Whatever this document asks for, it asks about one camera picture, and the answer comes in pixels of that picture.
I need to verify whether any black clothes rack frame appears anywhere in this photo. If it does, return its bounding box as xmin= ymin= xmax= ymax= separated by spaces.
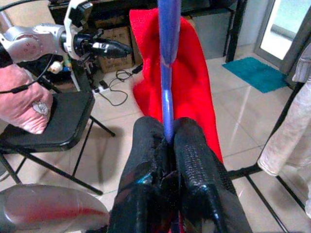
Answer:
xmin=227 ymin=81 xmax=311 ymax=233

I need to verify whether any black folding chair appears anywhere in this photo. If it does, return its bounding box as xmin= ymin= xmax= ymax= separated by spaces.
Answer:
xmin=0 ymin=91 xmax=116 ymax=196

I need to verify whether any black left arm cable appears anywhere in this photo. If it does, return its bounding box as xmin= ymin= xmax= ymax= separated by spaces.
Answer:
xmin=0 ymin=0 xmax=53 ymax=12

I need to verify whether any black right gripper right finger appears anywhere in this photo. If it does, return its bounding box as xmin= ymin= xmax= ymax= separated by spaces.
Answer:
xmin=173 ymin=117 xmax=253 ymax=233

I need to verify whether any beige polo shirt plaid sleeve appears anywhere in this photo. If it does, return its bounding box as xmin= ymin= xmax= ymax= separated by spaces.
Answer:
xmin=257 ymin=80 xmax=311 ymax=177

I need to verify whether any cardboard box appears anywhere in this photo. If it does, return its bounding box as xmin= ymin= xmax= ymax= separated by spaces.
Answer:
xmin=96 ymin=26 xmax=137 ymax=73

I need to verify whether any white satin shirt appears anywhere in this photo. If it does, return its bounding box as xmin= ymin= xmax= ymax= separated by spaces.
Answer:
xmin=293 ymin=42 xmax=311 ymax=84

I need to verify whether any pink printed cushion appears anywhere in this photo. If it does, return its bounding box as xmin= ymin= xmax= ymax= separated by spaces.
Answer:
xmin=0 ymin=64 xmax=54 ymax=135

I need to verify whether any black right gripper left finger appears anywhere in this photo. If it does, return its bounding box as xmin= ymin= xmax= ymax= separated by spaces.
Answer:
xmin=109 ymin=116 xmax=175 ymax=233

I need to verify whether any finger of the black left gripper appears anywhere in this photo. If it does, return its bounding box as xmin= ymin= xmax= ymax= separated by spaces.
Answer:
xmin=85 ymin=28 xmax=104 ymax=41
xmin=93 ymin=41 xmax=134 ymax=58

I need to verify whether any glass sliding door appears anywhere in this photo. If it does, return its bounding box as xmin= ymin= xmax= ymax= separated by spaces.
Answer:
xmin=254 ymin=0 xmax=311 ymax=61

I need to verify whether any blue plastic hanger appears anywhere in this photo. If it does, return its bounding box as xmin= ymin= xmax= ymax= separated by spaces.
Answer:
xmin=156 ymin=0 xmax=182 ymax=146

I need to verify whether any plain red shirt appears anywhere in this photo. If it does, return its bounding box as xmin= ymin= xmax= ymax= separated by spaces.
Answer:
xmin=128 ymin=8 xmax=224 ymax=166

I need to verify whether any white power strip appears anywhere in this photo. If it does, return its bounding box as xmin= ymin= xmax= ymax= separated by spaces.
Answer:
xmin=92 ymin=84 xmax=112 ymax=95

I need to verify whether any white round toy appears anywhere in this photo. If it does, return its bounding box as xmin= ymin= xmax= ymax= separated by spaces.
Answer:
xmin=47 ymin=60 xmax=64 ymax=73

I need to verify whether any teal floor mat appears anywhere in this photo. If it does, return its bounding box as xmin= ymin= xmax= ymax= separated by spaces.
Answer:
xmin=222 ymin=56 xmax=290 ymax=94

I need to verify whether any thin black cable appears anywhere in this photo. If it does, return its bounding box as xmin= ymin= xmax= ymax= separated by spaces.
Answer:
xmin=0 ymin=54 xmax=55 ymax=95

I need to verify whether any black metal furniture frame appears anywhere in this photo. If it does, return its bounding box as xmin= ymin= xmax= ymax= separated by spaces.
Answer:
xmin=48 ymin=0 xmax=247 ymax=64

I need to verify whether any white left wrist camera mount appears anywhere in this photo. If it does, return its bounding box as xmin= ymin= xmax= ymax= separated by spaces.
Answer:
xmin=63 ymin=0 xmax=94 ymax=60

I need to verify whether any grey curtain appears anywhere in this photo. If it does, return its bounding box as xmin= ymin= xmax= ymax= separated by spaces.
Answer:
xmin=283 ymin=13 xmax=311 ymax=85

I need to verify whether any black floor cable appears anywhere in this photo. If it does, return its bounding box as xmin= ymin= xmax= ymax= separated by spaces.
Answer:
xmin=97 ymin=69 xmax=144 ymax=106

